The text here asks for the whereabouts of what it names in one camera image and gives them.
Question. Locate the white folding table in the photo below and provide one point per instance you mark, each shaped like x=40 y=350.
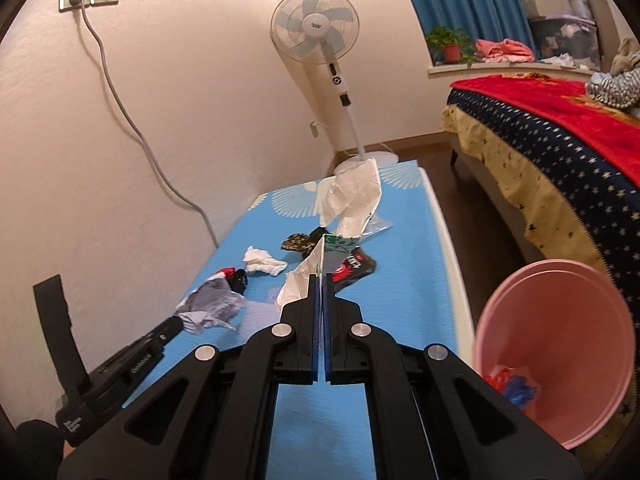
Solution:
x=450 y=270

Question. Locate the small low wall socket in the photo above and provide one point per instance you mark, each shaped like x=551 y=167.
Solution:
x=314 y=130

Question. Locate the camouflage print wrapper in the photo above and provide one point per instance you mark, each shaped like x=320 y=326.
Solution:
x=297 y=243

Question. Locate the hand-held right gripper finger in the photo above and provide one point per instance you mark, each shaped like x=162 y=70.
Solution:
x=324 y=335
x=315 y=335

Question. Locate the crumpled white tissue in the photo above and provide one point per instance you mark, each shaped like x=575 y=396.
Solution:
x=262 y=262

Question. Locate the white window sill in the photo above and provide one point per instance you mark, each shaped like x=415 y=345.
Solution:
x=500 y=68

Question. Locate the pale cardboard box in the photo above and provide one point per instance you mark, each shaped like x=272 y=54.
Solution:
x=540 y=0

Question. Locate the blue patterned tablecloth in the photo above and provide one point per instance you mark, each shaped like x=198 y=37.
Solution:
x=400 y=240

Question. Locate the clear plastic storage box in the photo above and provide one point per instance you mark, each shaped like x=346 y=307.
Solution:
x=560 y=40

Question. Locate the white plastic container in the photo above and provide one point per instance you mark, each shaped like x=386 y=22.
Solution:
x=580 y=6

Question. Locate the red black wrapper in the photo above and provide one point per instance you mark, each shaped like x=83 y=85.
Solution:
x=236 y=277

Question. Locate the pink folded clothes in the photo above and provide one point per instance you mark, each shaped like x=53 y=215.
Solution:
x=502 y=49

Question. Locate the blue plastic bag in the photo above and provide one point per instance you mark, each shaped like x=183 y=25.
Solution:
x=522 y=387

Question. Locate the red floral blanket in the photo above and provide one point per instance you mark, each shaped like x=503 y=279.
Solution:
x=575 y=110

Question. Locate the yellow bed skirt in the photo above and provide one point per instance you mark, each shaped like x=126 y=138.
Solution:
x=525 y=185

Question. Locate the striped garment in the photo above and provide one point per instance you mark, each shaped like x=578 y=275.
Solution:
x=617 y=87

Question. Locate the white standing fan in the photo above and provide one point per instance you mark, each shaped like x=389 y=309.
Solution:
x=314 y=22

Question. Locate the potted green plant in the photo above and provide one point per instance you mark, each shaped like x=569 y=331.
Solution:
x=452 y=52

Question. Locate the black red snack packet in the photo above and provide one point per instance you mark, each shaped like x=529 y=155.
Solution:
x=357 y=265

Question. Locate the navy star print mattress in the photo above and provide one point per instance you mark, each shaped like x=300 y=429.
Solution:
x=575 y=175

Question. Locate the clear plastic wrapper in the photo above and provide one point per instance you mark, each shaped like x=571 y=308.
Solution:
x=377 y=226

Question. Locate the white cloth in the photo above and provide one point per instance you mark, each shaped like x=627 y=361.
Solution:
x=560 y=60

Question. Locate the white grey wrapper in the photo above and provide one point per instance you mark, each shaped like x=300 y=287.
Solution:
x=210 y=305

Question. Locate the beige plush toy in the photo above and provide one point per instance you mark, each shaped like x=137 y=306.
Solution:
x=625 y=57

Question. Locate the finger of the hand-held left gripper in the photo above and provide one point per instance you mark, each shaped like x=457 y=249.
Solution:
x=145 y=350

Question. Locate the pink plastic bin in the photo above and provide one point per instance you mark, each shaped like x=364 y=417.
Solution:
x=575 y=310

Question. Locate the white plastic bag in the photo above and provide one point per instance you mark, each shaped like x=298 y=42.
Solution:
x=350 y=195

